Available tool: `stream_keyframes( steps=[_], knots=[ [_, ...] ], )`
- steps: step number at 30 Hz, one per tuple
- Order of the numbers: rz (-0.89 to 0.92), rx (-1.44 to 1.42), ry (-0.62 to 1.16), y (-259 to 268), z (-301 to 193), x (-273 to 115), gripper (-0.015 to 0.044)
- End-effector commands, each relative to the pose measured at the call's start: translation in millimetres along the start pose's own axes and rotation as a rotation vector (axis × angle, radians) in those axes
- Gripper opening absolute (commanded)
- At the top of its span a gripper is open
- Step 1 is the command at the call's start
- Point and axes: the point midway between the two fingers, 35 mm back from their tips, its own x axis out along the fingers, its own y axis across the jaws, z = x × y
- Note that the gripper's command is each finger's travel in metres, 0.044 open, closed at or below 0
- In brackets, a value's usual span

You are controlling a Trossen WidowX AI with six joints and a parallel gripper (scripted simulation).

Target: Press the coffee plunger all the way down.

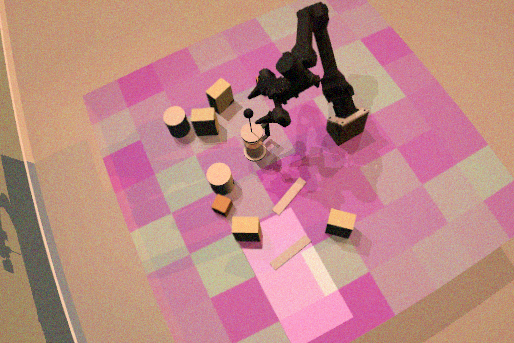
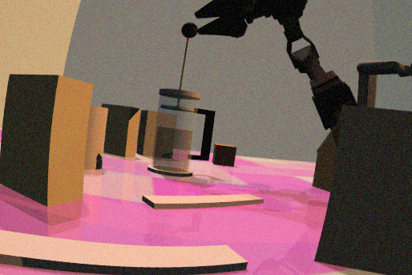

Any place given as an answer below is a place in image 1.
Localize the peach cylinder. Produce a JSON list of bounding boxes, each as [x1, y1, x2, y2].
[[164, 107, 191, 138], [206, 163, 234, 196]]

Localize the tan flat bar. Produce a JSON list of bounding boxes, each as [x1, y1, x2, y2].
[[272, 177, 307, 215], [270, 235, 311, 270]]

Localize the french press coffee maker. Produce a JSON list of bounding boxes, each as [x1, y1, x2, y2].
[[241, 108, 270, 161]]

